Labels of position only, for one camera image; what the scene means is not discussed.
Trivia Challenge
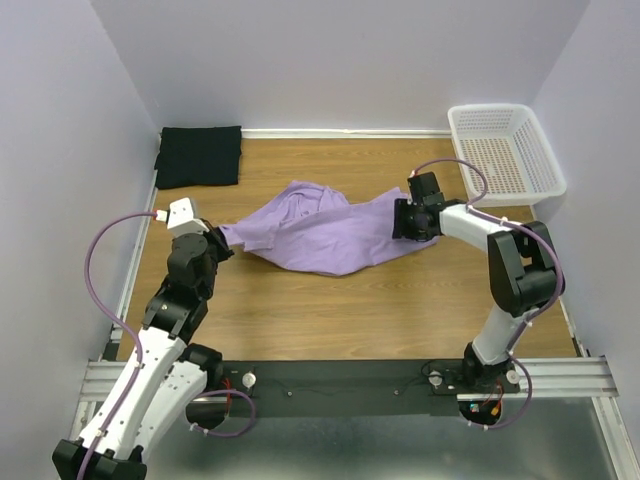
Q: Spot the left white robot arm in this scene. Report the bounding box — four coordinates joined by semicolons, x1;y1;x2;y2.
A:
52;219;233;479

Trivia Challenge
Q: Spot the aluminium frame rail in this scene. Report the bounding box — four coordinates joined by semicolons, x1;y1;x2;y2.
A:
53;328;618;479

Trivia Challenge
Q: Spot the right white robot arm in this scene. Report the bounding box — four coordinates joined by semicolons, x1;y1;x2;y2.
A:
392;172;564;392

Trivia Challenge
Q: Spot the purple t shirt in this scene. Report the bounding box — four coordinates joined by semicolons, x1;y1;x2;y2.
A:
220;181;438;276

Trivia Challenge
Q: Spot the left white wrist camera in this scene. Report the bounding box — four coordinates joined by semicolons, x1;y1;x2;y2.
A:
155;197;209;238

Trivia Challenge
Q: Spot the white plastic basket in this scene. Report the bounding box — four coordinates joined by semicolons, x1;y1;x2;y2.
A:
447;103;567;207

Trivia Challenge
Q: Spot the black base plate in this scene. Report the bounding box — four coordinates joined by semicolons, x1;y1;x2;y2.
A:
184;358;531;431

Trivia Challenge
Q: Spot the folded black t shirt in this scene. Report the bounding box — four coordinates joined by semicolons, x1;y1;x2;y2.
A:
154;126;242;190

